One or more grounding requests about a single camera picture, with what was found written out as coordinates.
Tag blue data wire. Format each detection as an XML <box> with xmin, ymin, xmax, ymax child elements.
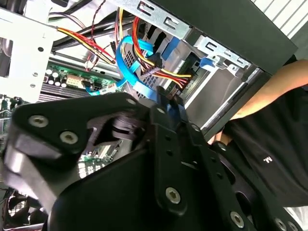
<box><xmin>115</xmin><ymin>35</ymin><xmax>187</xmax><ymax>122</ymax></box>

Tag person's hand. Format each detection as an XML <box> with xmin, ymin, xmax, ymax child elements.
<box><xmin>208</xmin><ymin>132</ymin><xmax>233</xmax><ymax>145</ymax></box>

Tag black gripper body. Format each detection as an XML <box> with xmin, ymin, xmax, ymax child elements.
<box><xmin>47</xmin><ymin>147</ymin><xmax>230</xmax><ymax>231</ymax></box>

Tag hard disk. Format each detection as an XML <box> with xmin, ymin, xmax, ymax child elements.
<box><xmin>182</xmin><ymin>52</ymin><xmax>246</xmax><ymax>121</ymax></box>

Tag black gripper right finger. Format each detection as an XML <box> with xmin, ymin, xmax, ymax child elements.
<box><xmin>174</xmin><ymin>97</ymin><xmax>299</xmax><ymax>231</ymax></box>

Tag red yellow power wire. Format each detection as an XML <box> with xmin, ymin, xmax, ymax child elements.
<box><xmin>131</xmin><ymin>16</ymin><xmax>193</xmax><ymax>97</ymax></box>

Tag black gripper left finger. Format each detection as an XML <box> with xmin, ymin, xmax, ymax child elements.
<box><xmin>3</xmin><ymin>86</ymin><xmax>187</xmax><ymax>212</ymax></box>

